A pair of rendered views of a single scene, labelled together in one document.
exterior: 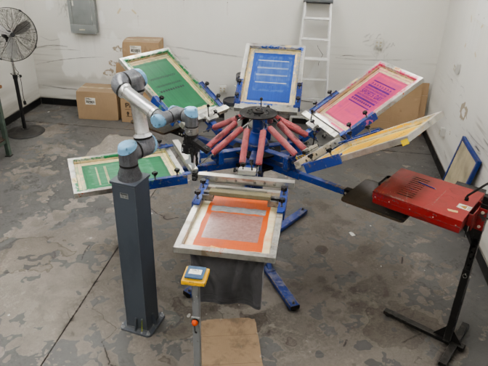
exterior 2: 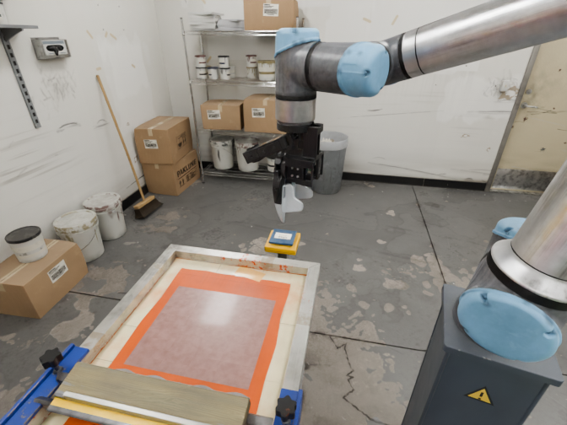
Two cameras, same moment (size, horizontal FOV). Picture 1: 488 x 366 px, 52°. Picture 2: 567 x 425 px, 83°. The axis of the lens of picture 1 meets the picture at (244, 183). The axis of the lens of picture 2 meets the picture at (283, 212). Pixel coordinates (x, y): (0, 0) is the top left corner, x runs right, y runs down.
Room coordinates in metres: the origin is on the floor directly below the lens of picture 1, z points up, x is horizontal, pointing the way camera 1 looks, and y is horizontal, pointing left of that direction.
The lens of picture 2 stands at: (3.26, 0.32, 1.71)
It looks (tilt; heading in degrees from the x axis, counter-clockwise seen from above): 30 degrees down; 184
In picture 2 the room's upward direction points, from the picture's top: straight up
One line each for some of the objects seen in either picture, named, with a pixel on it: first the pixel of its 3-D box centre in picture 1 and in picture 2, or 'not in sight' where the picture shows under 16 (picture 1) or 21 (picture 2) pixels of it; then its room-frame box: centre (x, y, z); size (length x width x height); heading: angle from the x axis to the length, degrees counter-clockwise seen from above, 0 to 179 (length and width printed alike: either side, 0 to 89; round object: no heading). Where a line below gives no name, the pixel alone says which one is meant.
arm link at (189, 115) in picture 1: (190, 117); (298, 64); (2.65, 0.31, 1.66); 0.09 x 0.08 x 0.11; 53
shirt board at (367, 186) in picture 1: (327, 184); not in sight; (3.33, -0.63, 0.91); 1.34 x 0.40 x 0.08; 52
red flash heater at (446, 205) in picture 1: (430, 198); not in sight; (2.87, -1.22, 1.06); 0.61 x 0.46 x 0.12; 52
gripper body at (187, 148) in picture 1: (190, 143); (298, 152); (2.65, 0.31, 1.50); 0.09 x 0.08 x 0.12; 71
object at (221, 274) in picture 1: (226, 277); not in sight; (2.41, 0.09, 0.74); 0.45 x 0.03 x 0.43; 82
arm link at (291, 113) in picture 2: (191, 130); (295, 110); (2.64, 0.30, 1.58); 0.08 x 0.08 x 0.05
